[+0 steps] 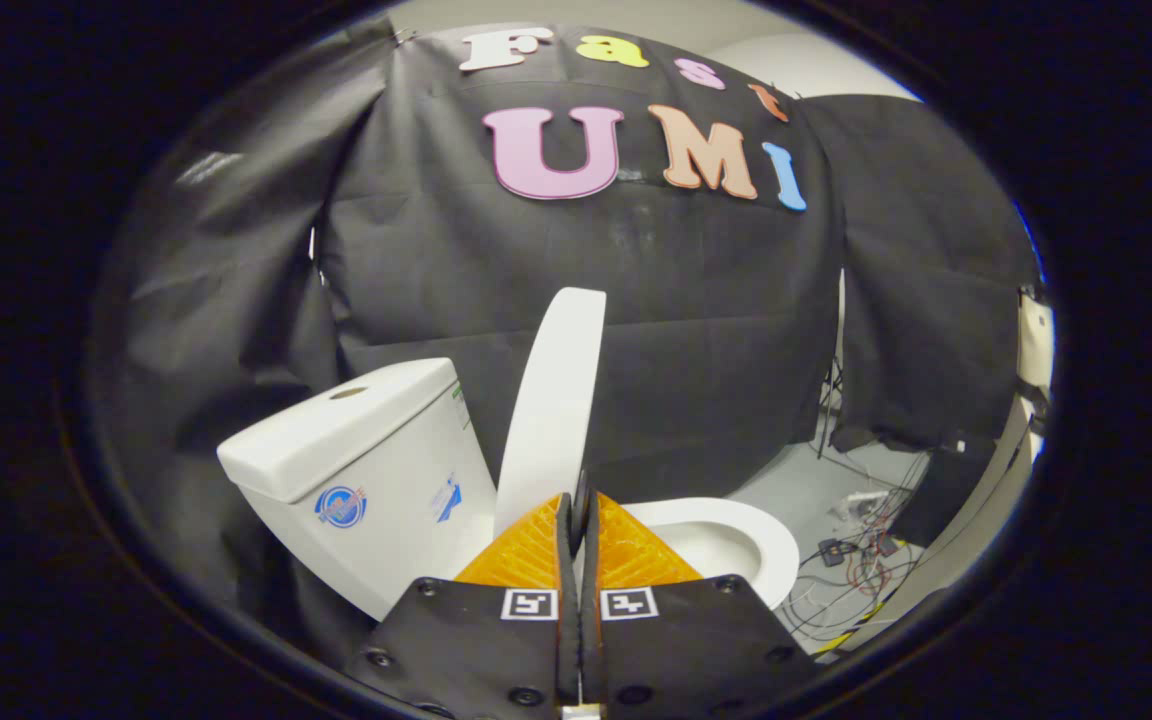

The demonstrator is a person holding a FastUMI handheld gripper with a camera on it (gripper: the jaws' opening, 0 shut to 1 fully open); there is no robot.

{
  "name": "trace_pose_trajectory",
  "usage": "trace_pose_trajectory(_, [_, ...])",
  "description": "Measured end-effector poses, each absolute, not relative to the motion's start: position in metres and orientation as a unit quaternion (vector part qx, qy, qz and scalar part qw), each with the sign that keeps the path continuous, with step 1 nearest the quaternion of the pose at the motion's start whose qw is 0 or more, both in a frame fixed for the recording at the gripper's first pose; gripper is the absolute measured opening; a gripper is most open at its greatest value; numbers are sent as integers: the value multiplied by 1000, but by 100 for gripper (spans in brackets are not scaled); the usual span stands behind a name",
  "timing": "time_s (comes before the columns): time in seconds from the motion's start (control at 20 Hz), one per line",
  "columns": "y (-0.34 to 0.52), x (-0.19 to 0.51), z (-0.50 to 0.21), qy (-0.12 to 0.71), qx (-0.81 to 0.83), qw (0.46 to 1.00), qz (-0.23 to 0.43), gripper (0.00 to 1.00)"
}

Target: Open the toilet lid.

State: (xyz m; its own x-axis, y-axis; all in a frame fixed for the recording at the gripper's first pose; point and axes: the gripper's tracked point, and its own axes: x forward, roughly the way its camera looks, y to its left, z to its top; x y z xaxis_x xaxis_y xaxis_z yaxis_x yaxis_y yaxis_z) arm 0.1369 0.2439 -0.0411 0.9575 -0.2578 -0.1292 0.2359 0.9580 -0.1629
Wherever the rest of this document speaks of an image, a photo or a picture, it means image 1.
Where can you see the white studio light panel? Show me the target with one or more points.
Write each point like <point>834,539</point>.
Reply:
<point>1036,340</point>

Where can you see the white toilet lid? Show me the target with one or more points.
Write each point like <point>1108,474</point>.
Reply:
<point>556,400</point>

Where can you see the white toilet tank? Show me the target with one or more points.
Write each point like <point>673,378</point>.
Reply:
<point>366,470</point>

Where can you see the yellow black floor tape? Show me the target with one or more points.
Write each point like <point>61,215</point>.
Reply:
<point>836,641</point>

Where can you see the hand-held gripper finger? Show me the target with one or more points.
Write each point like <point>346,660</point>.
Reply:
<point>588,580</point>
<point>565,580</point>

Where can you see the black backdrop cloth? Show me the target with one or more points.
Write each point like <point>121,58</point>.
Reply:
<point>636,300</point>

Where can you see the white power strip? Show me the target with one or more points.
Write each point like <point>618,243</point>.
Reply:
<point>861,502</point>

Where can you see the black tripod stand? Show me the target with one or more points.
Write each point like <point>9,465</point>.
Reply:
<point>829,380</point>

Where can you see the black box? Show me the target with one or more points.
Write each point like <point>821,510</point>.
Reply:
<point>936,495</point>

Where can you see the dark power adapter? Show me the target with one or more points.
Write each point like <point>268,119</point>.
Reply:
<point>832,551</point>

